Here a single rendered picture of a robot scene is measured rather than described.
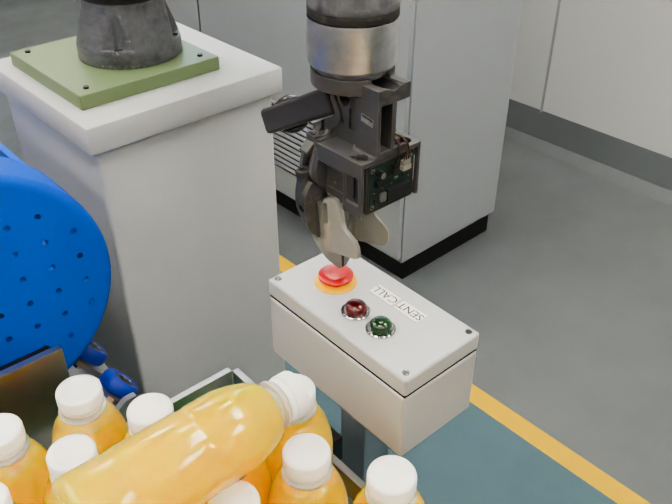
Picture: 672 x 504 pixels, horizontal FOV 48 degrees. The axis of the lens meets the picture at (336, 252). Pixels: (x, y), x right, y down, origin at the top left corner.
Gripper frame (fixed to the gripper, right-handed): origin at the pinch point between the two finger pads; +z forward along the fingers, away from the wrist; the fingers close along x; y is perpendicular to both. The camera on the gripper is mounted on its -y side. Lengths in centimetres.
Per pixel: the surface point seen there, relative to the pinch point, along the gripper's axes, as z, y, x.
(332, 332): 4.3, 5.2, -5.0
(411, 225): 92, -95, 117
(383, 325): 2.6, 9.2, -2.2
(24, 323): 8.0, -20.2, -25.4
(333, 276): 2.5, 0.4, -0.7
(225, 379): 16.5, -7.3, -9.9
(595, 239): 114, -66, 186
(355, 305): 2.5, 5.3, -2.2
